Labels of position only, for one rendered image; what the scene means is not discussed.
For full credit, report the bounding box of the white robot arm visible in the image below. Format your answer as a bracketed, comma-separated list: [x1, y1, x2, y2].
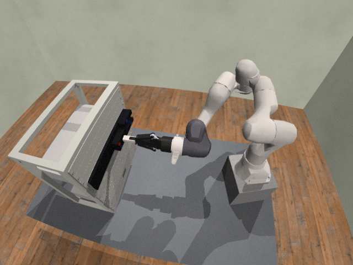
[171, 60, 297, 184]

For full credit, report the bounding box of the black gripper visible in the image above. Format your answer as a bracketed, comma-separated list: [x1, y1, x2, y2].
[122, 133, 173, 153]

